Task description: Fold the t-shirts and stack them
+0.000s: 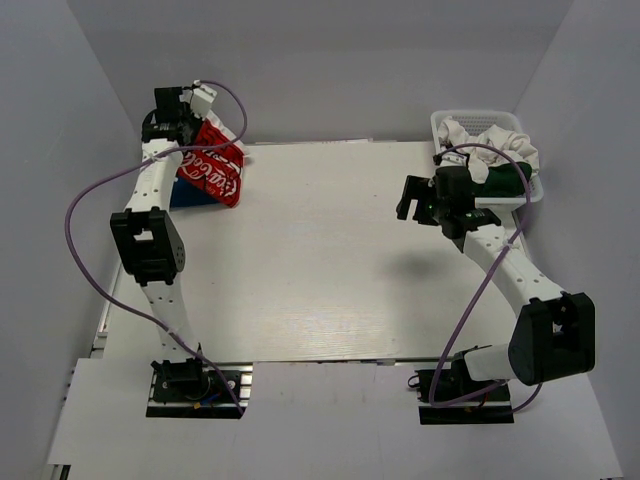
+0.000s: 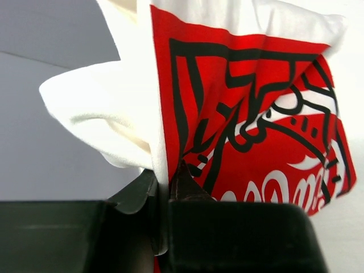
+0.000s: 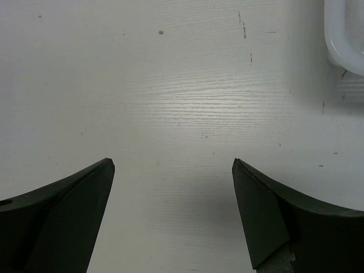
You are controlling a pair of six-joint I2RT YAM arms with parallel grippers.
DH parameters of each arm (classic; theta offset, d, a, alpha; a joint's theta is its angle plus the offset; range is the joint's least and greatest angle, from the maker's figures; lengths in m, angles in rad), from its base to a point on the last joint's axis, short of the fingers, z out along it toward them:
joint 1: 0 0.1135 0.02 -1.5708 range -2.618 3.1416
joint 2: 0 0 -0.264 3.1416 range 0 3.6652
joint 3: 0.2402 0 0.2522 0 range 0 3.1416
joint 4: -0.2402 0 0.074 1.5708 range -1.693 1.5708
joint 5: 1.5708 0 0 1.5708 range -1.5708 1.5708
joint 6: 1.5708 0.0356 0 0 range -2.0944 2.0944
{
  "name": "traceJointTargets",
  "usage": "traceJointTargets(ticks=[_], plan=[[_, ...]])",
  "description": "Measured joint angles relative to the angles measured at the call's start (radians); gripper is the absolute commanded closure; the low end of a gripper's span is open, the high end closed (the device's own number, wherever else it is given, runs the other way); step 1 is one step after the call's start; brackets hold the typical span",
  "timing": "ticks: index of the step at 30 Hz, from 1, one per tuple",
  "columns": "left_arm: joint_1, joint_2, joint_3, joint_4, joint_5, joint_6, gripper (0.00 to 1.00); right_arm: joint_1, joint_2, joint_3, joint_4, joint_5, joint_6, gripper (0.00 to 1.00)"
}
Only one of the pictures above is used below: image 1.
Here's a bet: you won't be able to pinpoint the dark green t shirt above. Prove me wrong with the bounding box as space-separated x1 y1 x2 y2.
469 163 525 198

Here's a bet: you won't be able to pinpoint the white t shirt red logo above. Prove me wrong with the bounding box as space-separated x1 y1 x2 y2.
176 111 248 208

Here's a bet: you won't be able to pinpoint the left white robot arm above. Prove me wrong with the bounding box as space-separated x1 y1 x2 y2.
110 87 199 368

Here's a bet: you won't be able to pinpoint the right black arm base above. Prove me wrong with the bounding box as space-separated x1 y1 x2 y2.
407 369 514 426

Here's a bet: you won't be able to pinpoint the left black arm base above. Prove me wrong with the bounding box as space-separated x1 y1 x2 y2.
146 359 253 420

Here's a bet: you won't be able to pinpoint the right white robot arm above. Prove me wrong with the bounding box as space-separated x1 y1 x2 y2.
396 166 596 400

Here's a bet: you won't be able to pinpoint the folded blue t shirt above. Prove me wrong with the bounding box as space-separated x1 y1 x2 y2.
170 176 219 209

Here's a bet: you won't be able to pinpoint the white plastic basket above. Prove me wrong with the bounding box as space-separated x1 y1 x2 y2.
431 110 544 211

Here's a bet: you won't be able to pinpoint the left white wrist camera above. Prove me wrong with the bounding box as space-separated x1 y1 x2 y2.
183 80 217 119

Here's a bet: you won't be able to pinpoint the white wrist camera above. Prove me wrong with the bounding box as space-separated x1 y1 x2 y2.
433 152 470 168
183 80 217 119

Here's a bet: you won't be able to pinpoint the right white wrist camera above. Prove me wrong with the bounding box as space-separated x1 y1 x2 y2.
433 152 470 168

